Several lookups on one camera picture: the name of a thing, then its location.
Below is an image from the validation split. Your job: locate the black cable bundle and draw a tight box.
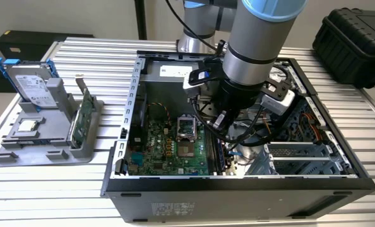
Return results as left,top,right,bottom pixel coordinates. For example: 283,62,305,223
235,129,285,152

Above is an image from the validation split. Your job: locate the black plastic hard case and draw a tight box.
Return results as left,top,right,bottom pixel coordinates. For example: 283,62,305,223
312,8,375,89

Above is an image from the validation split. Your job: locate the black upright post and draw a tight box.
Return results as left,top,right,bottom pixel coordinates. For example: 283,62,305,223
133,0,148,40

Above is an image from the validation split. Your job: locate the metal disk bay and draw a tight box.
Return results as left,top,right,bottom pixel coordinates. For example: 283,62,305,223
263,141,344,176

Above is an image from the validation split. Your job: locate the hard disk in blue carrier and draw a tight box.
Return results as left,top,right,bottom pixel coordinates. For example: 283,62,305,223
0,58,60,110

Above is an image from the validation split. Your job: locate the black open PC case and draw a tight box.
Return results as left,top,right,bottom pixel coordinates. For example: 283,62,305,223
100,49,375,223

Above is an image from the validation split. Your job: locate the silver CPU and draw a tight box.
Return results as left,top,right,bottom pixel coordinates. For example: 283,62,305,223
18,120,40,132

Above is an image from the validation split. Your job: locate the black case fan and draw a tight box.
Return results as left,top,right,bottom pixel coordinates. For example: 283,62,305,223
132,91,149,152

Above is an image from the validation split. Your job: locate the blue VGA port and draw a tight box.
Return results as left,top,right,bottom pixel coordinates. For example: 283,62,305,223
130,153,144,166

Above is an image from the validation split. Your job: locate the thick black camera cable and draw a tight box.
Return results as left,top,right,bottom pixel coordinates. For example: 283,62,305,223
188,98,269,147

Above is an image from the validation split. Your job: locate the grey plastic parts rack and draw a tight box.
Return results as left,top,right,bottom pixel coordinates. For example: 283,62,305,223
0,79,105,168

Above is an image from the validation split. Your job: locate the green motherboard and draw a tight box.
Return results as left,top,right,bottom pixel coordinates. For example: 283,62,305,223
129,118,239,176

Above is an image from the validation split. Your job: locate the black cabinet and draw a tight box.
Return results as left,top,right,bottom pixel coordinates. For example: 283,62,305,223
0,30,93,93

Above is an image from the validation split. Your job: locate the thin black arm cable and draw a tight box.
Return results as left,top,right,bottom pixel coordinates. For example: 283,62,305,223
165,0,225,57

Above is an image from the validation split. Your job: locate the twisted fan wire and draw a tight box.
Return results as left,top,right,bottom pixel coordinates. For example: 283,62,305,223
148,102,173,130

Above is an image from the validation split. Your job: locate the green graphics card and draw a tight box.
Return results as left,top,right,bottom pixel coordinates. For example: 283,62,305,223
69,74,97,151

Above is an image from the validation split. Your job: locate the metal socket cover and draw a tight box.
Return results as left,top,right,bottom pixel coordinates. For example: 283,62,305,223
176,114,198,140

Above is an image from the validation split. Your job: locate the orange red yellow wire bundle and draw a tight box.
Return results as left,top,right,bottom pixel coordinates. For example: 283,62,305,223
296,113,324,144

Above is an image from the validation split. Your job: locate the grey power supply unit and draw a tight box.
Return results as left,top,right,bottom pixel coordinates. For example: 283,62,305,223
141,60,204,123

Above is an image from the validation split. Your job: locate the CPU socket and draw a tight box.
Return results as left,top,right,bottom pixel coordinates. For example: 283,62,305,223
176,140,198,158

